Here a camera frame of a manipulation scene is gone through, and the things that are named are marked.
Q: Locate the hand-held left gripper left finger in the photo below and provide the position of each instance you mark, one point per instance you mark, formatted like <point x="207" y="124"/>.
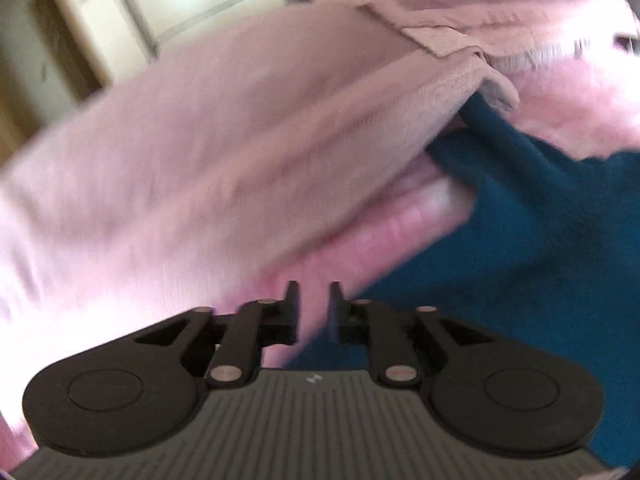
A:
<point x="291" y="312"/>

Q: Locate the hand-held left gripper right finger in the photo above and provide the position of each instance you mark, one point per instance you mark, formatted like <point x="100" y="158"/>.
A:
<point x="336" y="312"/>

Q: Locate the mauve pink garment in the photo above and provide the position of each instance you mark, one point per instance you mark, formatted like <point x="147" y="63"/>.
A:
<point x="210" y="135"/>

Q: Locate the teal garment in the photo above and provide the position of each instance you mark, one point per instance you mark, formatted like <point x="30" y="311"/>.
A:
<point x="525" y="260"/>

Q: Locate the pink fluffy floral blanket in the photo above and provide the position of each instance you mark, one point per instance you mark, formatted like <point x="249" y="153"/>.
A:
<point x="575" y="110"/>

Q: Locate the wooden cabinet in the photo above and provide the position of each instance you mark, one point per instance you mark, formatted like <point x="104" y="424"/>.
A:
<point x="65" y="25"/>

